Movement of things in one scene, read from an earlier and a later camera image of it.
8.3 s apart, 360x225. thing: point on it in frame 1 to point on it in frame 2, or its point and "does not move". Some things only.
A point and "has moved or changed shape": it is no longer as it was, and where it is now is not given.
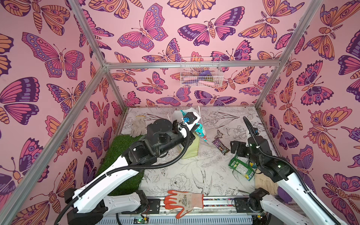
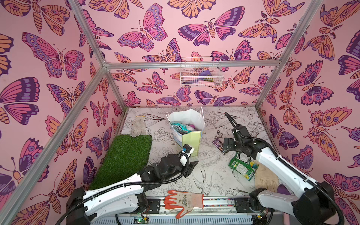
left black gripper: x=185 y=138 to x=191 y=166
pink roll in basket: x=210 y=83 does not move
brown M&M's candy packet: x=221 y=146 does not move
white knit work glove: x=138 y=126 does not move
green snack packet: x=243 y=166 does not move
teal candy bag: x=200 y=132 has moved or changed shape
